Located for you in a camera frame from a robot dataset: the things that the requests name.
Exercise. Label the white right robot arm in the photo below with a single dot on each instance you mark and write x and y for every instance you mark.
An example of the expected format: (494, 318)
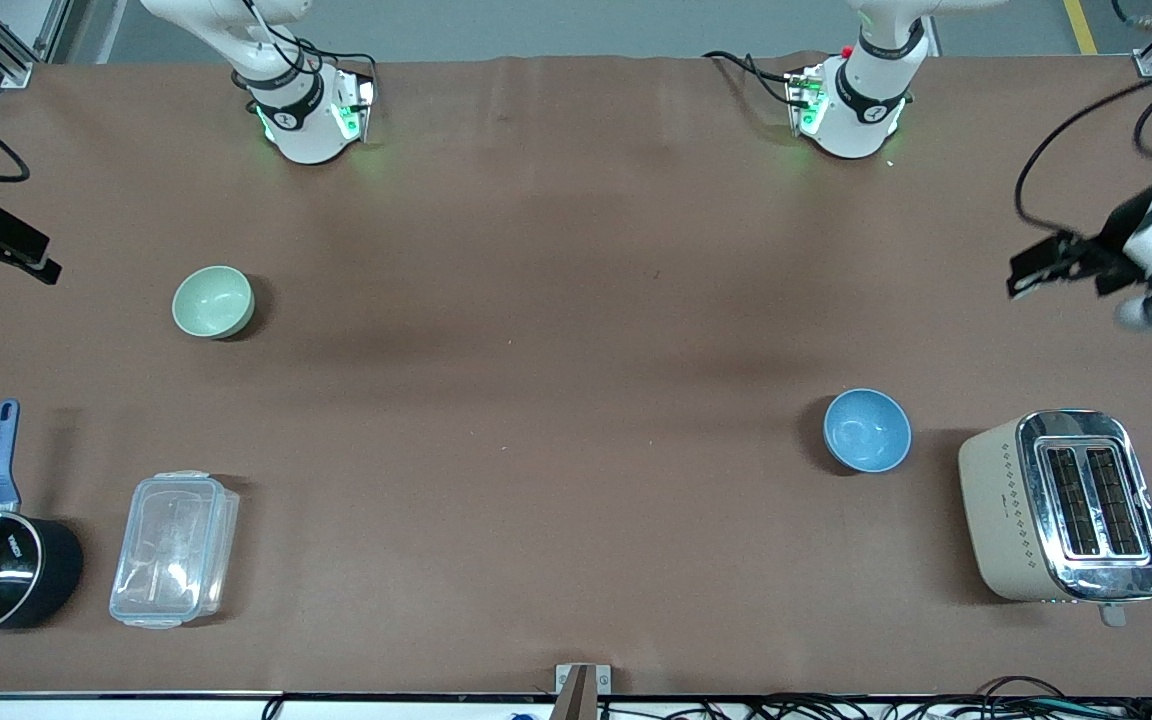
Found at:
(306, 130)

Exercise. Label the clear plastic food container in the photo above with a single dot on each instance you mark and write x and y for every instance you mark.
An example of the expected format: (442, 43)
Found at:
(174, 550)

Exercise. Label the beige chrome toaster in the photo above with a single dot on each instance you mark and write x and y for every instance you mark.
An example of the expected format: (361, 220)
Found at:
(1006, 510)

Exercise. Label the white table front rail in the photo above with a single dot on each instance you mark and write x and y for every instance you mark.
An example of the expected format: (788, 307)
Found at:
(136, 706)

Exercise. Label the blue bowl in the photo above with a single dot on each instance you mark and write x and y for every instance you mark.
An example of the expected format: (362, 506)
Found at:
(867, 430)

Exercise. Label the green bowl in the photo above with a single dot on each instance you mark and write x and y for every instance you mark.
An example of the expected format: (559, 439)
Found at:
(213, 302)

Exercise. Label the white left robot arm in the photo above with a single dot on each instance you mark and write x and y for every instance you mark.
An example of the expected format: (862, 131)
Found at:
(861, 110)

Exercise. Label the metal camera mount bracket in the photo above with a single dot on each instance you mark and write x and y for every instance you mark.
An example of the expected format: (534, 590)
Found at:
(581, 690)

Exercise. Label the brown table mat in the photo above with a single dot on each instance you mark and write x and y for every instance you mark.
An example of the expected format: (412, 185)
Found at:
(556, 500)

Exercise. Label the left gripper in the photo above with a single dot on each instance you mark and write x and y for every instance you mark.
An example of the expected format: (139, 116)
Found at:
(1114, 243)

